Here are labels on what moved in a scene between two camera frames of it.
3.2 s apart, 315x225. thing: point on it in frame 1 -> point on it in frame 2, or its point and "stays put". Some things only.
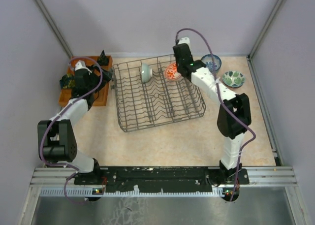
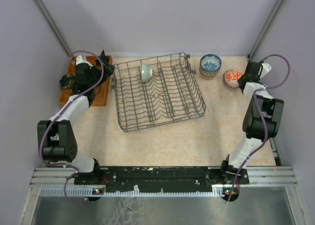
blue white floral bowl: x=208 y=61 stays put
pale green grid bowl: x=146 y=73 stays put
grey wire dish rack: x=150 y=92 stays put
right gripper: x=176 y=61 -> x=259 y=77
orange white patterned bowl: x=171 y=72 -> x=231 y=78
